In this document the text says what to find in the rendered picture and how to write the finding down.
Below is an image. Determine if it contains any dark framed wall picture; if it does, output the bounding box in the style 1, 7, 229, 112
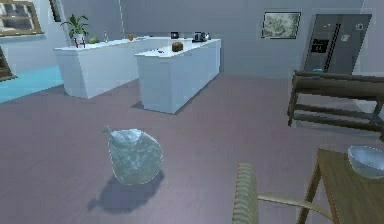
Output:
49, 0, 62, 23

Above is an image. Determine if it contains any green house plant white pot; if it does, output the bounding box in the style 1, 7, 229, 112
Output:
60, 13, 91, 49

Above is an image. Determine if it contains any grey fridge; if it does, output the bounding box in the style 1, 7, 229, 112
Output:
302, 13, 373, 76

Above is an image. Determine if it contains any tan wooden chair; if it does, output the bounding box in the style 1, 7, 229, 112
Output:
231, 162, 334, 224

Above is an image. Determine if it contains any long white kitchen counter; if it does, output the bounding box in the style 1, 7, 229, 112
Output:
53, 35, 194, 100

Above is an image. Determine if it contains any grey tied garbage bag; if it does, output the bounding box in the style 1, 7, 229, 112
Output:
102, 125, 164, 186

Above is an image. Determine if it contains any wood framed window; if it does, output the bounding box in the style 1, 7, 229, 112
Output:
0, 0, 45, 37

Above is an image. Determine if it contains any dark wooden slatted bench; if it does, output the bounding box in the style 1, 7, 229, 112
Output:
287, 69, 384, 142

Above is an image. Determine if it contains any white kitchen island counter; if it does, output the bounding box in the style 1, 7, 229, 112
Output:
134, 38, 222, 115

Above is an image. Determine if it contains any pale blue bowl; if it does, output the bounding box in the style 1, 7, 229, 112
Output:
347, 145, 384, 180

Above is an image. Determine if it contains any brown wooden table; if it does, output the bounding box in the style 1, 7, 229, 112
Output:
295, 148, 384, 224

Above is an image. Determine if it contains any black coffee machine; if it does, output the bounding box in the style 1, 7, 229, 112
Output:
192, 31, 212, 43

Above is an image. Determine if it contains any framed grey wall picture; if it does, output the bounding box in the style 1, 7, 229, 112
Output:
260, 11, 302, 40

